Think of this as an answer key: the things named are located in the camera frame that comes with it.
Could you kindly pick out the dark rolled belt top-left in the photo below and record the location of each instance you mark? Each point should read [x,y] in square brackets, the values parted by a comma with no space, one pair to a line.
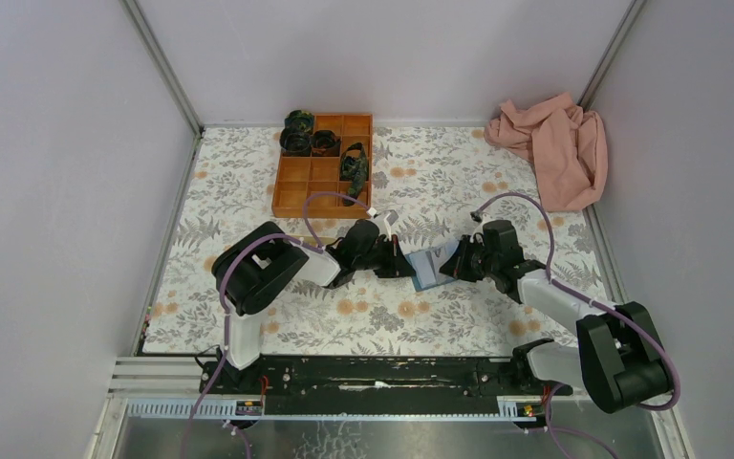
[296,142]

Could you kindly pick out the blue leather card holder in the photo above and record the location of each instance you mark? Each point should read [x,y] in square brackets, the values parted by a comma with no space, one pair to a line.
[427,264]

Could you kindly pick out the pink crumpled cloth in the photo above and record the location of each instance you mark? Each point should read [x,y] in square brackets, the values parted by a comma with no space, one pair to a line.
[565,144]

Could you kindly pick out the orange compartment organizer box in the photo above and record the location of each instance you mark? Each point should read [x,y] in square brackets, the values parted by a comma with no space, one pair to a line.
[311,186]

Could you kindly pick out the dark rolled belt outside box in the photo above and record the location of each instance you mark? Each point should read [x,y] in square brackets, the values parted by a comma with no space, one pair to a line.
[299,120]

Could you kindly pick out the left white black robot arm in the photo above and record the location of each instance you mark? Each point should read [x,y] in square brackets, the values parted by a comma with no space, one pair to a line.
[256,270]

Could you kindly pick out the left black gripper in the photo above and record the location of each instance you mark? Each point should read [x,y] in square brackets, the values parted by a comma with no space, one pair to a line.
[397,265]

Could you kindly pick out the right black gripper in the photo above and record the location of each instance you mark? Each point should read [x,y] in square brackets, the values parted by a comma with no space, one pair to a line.
[456,267]

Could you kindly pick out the dark rolled belt middle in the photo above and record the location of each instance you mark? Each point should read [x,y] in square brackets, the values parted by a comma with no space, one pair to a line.
[325,143]

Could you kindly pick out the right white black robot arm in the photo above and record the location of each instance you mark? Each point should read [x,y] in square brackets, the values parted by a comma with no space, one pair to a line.
[618,358]

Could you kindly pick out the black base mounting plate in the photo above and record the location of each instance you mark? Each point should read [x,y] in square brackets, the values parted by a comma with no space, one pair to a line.
[383,386]

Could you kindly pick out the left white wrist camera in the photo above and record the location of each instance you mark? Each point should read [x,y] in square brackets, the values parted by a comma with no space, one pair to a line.
[383,220]

